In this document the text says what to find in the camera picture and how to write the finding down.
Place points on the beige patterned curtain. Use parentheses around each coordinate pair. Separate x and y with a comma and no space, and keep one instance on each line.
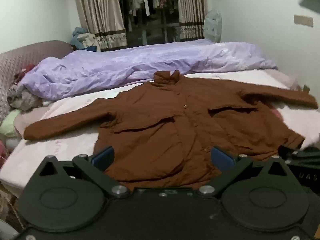
(191,7)
(100,12)

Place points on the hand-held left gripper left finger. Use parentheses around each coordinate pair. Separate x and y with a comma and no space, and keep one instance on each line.
(103,158)

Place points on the standing fan in plastic cover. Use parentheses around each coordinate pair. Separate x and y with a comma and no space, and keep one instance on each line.
(212,26)

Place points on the beige wall switch plate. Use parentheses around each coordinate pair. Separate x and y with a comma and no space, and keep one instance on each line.
(303,20)

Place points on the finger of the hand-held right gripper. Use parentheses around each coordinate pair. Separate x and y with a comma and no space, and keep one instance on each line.
(290,152)

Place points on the row of hanging clothes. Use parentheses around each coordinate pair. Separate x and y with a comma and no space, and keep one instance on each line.
(150,1)

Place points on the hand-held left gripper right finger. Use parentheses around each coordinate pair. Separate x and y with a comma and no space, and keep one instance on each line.
(221,158)

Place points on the brown jacket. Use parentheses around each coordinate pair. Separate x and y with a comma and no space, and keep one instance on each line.
(160,127)

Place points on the purple duvet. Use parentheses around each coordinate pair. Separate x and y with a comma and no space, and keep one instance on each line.
(130,70)

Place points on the light green pillow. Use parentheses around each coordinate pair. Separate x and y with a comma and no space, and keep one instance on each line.
(10,126)

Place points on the heap of mixed clothes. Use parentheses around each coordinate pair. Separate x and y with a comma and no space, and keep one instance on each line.
(23,97)

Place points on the blue and white cloth pile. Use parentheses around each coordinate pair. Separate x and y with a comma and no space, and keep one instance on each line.
(82,38)

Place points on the bed with pink sheet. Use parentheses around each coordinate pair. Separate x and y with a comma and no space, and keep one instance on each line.
(62,145)

